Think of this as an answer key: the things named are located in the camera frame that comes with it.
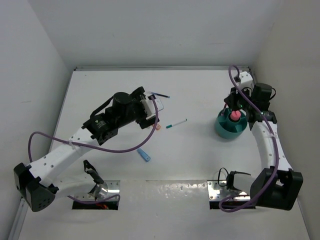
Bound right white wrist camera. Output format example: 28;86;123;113
234;71;253;90

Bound blue highlighter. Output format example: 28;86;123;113
136;148;151;163

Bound pink highlighter marker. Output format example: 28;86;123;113
229;110;242;122

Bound metal base plate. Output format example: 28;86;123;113
207;180;251;202
73;180;120;201

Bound blue ink refill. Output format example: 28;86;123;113
149;91;170;99

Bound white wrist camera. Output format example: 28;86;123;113
140;98;164;119
234;71;253;90

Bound teal round divided organizer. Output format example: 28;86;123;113
214;107;248;140

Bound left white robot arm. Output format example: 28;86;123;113
13;86;164;212

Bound green capped white marker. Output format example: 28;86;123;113
165;118;188;129

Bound orange highlighter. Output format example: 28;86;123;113
155;124;161;131

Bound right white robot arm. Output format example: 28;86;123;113
217;83;304;213

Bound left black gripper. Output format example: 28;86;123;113
115;86;158;128

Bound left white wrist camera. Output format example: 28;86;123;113
140;98;164;119

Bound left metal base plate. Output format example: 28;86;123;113
73;180;120;201

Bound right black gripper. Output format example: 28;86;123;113
224;84;254;112

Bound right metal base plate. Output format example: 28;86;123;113
207;180;251;202

